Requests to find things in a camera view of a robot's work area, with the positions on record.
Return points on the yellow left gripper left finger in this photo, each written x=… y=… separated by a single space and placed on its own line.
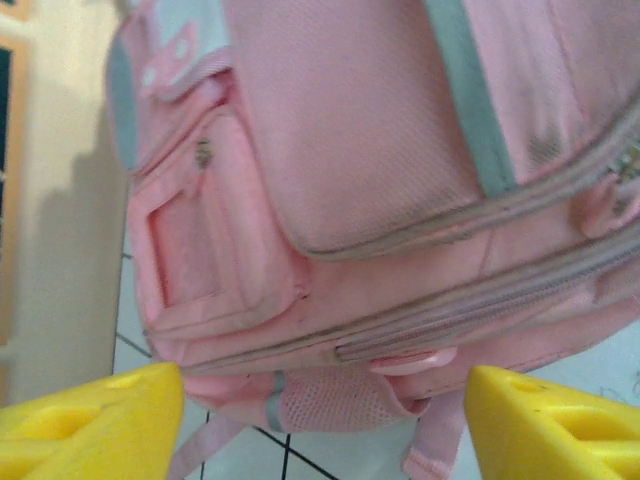
x=100 y=430

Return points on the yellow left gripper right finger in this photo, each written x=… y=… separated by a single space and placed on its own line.
x=560 y=430

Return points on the pink backpack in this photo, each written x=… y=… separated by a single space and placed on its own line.
x=360 y=175

